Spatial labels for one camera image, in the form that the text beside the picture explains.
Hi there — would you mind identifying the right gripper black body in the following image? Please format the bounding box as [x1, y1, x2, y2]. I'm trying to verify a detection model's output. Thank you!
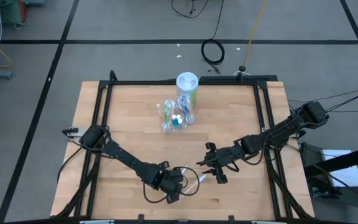
[206, 142, 245, 185]

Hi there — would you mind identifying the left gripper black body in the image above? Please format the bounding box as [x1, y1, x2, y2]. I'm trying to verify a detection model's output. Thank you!
[150, 161, 186, 205]

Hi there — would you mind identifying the white-lidded green wipes canister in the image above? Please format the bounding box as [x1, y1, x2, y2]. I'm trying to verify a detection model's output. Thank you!
[175, 72, 200, 108]

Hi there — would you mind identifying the black side cart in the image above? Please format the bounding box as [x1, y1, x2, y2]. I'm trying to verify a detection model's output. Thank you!
[300, 142, 358, 224]

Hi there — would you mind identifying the black metal beam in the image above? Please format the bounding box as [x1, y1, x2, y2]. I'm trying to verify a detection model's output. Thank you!
[303, 144, 358, 178]

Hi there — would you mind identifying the white box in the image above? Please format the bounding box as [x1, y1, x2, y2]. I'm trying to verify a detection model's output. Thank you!
[320, 149, 358, 187]

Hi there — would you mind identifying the dark green bin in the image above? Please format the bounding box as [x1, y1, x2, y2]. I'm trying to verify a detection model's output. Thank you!
[0, 0, 27, 29]

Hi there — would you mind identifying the black aluminium table frame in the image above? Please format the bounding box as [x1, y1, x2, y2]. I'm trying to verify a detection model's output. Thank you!
[51, 70, 315, 223]

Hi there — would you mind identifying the black coiled floor cable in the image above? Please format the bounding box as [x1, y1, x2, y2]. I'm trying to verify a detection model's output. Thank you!
[200, 0, 226, 75]

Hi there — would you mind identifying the black hanging arm cable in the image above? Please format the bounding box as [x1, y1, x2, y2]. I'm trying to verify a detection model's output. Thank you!
[57, 144, 85, 184]

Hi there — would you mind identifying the long yellow floor cable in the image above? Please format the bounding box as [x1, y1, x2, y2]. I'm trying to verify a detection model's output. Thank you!
[242, 0, 269, 68]

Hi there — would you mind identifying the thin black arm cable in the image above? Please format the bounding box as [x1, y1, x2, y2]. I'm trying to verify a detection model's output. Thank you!
[289, 86, 358, 105]

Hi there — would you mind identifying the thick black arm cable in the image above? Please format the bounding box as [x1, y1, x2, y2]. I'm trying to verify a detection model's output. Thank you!
[326, 88, 358, 113]

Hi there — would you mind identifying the thin black floor cable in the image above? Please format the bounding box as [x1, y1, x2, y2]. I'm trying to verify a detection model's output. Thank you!
[170, 0, 211, 19]

